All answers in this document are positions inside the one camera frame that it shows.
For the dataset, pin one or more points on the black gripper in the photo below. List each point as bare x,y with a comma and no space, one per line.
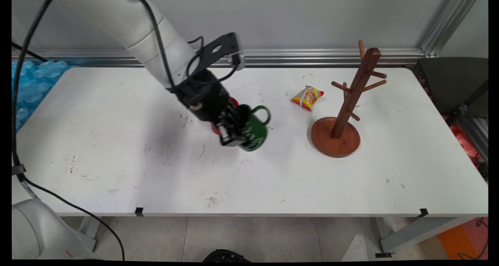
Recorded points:
204,96

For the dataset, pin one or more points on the green enamel mug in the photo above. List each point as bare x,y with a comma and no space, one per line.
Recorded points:
255,135

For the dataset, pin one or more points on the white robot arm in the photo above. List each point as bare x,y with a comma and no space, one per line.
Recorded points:
136,24

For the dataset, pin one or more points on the red enamel mug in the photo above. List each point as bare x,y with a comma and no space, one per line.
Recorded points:
235,101

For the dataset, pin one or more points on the yellow snack packet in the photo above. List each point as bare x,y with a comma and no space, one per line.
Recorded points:
308,97

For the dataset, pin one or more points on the black tape piece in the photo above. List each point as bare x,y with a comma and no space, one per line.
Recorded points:
424,212
138,212

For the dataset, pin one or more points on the black round floor object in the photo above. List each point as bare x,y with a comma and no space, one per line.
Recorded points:
226,256

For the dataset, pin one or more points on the brown wooden mug tree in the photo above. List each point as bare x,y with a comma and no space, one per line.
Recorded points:
362,75

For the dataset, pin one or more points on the grey metal table leg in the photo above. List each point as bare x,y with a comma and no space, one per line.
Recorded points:
91,229
421,231

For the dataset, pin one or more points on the orange floor mat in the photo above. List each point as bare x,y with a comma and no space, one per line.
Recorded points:
460,238

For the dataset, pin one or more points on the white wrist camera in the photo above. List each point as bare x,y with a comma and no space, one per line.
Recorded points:
237,61

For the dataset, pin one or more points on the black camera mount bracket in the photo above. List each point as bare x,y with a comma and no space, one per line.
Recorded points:
218,48

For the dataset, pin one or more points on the aluminium frame rail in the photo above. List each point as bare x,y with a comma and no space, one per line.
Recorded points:
312,57
477,135

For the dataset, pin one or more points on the aluminium frame post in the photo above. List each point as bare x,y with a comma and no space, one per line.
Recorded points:
448,24

